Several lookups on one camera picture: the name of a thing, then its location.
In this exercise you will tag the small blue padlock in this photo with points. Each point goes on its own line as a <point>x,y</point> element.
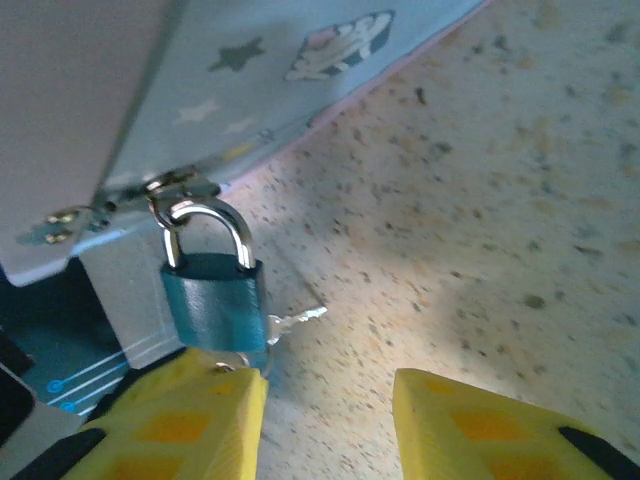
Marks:
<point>215,305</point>

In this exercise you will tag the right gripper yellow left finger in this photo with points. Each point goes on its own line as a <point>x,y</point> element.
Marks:
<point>200,420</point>

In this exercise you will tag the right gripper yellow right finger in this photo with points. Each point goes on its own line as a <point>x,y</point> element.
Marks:
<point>475,430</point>

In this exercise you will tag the cartoon printed tin box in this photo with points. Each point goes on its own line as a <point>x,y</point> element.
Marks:
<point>250,90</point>

